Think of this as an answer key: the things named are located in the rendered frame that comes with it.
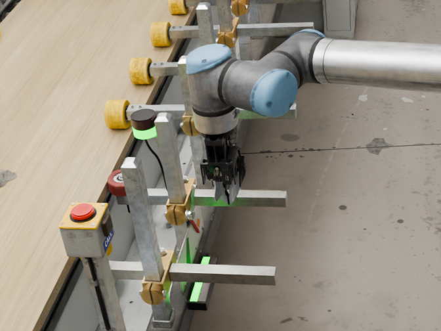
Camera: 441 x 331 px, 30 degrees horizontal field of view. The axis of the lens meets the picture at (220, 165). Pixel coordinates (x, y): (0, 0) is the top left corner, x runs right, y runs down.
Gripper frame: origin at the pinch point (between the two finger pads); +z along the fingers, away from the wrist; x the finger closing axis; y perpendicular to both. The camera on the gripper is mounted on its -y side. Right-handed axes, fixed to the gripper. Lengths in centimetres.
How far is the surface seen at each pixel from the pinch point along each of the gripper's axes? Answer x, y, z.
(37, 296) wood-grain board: -38.8, 23.8, 8.8
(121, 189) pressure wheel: -30.8, -15.2, 9.2
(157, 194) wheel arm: -22.7, -18.1, 12.8
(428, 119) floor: 53, -192, 99
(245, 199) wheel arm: 0.0, -17.0, 13.6
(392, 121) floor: 37, -190, 99
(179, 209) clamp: -15.3, -10.9, 12.1
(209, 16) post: -14, -63, -15
